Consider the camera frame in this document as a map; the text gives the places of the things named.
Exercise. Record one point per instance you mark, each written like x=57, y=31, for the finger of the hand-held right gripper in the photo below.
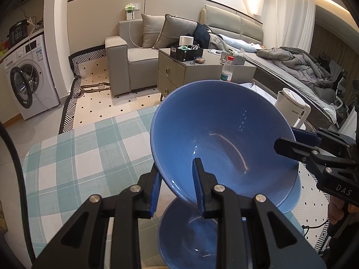
x=305, y=137
x=294, y=148

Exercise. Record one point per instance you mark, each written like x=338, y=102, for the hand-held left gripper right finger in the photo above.
x=197, y=185

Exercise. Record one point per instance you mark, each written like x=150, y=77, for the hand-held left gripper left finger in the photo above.
x=155, y=196

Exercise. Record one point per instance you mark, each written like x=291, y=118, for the blue ceramic bowl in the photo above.
x=182, y=241
x=224, y=123
x=293, y=199

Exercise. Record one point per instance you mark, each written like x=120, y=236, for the person's right hand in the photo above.
x=335, y=211

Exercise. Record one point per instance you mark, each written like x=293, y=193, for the white electric kettle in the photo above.
x=289, y=103

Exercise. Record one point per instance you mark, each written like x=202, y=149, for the grey duvet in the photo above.
x=297, y=61

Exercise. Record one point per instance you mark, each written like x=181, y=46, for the bed with grey duvet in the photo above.
x=266, y=70

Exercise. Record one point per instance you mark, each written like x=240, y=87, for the teal checkered tablecloth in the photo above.
x=84, y=159

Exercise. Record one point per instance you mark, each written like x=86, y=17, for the dark curtain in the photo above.
x=328, y=42

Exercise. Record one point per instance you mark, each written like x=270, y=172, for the plastic water bottle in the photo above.
x=227, y=72

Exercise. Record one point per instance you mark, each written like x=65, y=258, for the grey flat box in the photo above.
x=238, y=59

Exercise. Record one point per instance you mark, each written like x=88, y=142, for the grey bedside cabinet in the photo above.
x=179, y=72

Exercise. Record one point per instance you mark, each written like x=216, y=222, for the light blue pillow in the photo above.
x=238, y=43

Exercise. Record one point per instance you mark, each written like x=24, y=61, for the white curtain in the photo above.
x=291, y=19

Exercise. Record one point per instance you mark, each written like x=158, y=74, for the floor power strip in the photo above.
x=95, y=88

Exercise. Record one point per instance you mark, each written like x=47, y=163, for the small brown pouch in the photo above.
x=200, y=60

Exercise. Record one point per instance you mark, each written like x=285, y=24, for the black storage box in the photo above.
x=185, y=56

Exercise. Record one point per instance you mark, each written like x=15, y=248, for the grey sofa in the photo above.
x=120, y=70

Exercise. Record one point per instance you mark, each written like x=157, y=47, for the padded beige headboard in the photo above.
x=232, y=22

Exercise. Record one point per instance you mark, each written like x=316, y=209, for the dark blue jacket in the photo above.
x=202, y=37

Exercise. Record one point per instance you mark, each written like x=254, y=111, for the small white box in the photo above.
x=186, y=40

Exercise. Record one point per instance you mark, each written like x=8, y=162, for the white washing machine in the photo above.
x=42, y=95

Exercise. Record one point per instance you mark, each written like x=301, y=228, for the grey cushion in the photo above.
x=174, y=33
x=151, y=30

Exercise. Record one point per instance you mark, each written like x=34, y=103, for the black pressure cooker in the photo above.
x=18, y=33

